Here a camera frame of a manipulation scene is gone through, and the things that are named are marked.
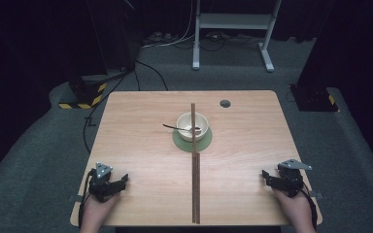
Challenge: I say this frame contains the black yellow striped stand base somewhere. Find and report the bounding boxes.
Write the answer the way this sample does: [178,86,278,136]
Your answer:
[58,73,109,111]

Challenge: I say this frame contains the white floor cable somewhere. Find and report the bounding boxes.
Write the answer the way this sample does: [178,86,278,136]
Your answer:
[140,0,197,50]

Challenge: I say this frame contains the short black floor cable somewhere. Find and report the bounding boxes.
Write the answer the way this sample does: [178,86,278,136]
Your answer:
[134,59,169,92]

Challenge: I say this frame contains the metal spoon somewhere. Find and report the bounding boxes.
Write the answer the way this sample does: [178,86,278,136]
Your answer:
[162,123,203,136]

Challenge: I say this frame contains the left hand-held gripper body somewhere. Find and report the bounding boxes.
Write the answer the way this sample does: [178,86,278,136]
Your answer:
[88,161,119,204]

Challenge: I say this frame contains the black cable bundle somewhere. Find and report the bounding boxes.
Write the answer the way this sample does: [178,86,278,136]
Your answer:
[174,31,264,52]

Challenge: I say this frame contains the long black floor cable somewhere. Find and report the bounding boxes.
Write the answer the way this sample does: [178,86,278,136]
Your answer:
[83,66,136,154]

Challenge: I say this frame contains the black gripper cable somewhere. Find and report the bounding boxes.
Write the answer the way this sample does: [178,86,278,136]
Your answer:
[78,168,97,228]
[300,184,319,229]

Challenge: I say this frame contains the white metal stand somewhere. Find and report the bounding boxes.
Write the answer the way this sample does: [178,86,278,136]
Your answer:
[191,0,284,73]

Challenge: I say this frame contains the cream ceramic bowl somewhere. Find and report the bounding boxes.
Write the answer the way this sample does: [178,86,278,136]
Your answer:
[176,112,210,143]

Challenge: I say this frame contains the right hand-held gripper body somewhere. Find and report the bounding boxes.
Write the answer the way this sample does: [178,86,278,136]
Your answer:
[275,158,313,198]

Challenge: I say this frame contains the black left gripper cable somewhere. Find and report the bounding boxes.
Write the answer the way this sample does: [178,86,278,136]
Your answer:
[78,168,97,228]

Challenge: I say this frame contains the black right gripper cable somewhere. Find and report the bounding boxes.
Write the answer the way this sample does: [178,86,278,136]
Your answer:
[300,184,319,229]

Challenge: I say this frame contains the green round coaster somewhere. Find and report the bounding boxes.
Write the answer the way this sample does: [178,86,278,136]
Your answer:
[172,126,214,153]

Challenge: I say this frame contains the power strip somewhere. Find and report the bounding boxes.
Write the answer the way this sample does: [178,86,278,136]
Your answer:
[143,31,177,46]

